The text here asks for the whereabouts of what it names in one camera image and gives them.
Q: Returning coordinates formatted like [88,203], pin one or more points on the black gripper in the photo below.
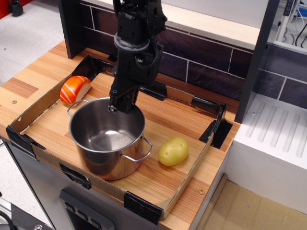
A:
[137,66]

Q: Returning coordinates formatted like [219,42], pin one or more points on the stainless steel pot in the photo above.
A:
[112,145]

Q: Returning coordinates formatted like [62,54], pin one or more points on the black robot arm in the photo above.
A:
[139,20]

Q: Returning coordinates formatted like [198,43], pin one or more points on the cardboard fence with black tape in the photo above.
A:
[34,125]

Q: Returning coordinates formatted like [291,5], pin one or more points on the salmon nigiri sushi toy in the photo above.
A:
[74,89]

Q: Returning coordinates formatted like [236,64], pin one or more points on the yellow toy potato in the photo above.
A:
[174,151]

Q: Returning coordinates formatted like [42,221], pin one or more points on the grey oven control panel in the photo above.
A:
[82,216]

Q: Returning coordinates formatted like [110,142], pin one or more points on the black caster wheel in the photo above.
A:
[15,8]

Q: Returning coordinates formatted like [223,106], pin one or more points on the white toy sink drainer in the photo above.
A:
[269,153]

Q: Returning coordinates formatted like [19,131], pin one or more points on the dark grey shelf post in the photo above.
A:
[257,63]

